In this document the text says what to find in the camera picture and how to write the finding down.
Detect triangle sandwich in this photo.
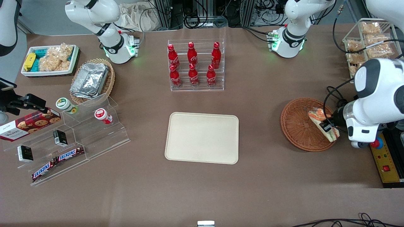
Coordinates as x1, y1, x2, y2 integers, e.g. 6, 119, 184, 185
308, 108, 340, 143

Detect brown wicker basket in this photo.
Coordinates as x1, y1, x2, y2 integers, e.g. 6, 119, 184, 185
281, 97, 340, 152

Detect light wicker basket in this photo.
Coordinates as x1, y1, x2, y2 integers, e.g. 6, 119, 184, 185
69, 58, 116, 106

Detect beige plastic tray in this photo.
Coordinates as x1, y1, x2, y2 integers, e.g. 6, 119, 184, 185
164, 112, 240, 165

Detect red cookie box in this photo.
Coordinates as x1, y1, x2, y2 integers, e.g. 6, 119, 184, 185
0, 108, 62, 142

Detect green lid cup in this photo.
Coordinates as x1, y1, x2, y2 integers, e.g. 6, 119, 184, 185
56, 97, 78, 114

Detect white rectangular bin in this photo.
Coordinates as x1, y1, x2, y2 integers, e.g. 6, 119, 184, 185
21, 44, 80, 78

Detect yellow snack packet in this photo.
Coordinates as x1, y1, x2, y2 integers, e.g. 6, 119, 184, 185
23, 52, 36, 72

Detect small black box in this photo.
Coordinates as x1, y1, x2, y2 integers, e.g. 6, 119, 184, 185
17, 145, 34, 163
53, 129, 68, 147

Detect clear bag rice crackers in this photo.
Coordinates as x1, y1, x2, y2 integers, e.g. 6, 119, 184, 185
38, 43, 74, 72

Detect stacked aluminium foil trays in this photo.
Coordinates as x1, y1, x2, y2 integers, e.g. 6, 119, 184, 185
70, 62, 110, 99

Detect snickers chocolate bar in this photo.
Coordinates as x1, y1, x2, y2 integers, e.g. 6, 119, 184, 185
31, 159, 58, 182
56, 146, 85, 162

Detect yellow black control box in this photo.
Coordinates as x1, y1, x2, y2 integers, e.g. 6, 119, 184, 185
368, 134, 404, 189

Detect red lid cup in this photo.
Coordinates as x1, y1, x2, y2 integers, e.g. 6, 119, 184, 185
94, 108, 113, 125

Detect clear acrylic step display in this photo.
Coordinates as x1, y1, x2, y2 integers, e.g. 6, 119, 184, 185
3, 93, 131, 187

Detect clear bag fried snacks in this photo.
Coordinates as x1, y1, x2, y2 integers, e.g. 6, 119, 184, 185
360, 21, 383, 35
345, 53, 367, 65
364, 34, 394, 59
346, 40, 364, 53

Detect red cola bottle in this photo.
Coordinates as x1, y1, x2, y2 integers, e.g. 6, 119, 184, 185
188, 63, 200, 88
206, 64, 217, 88
211, 41, 222, 69
167, 44, 181, 70
169, 64, 182, 89
187, 41, 198, 68

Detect beige cloth bag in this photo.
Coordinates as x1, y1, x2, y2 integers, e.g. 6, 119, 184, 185
118, 3, 159, 32

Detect clear acrylic bottle rack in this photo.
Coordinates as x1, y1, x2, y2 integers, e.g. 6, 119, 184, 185
167, 39, 225, 92

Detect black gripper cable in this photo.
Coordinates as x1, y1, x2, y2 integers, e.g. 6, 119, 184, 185
323, 79, 355, 125

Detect white wire basket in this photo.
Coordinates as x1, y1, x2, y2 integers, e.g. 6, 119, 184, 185
342, 18, 403, 80

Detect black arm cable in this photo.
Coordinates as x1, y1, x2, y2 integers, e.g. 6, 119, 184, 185
332, 13, 404, 54

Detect black floor cables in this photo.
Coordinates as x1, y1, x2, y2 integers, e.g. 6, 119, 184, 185
290, 213, 404, 227

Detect black base cables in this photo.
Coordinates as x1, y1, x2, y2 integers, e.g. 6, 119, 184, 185
241, 25, 276, 43

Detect aluminium frame post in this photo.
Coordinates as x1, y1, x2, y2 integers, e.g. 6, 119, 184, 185
153, 0, 173, 31
240, 0, 256, 27

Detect coiled black cable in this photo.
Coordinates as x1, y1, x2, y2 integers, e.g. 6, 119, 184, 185
184, 14, 229, 30

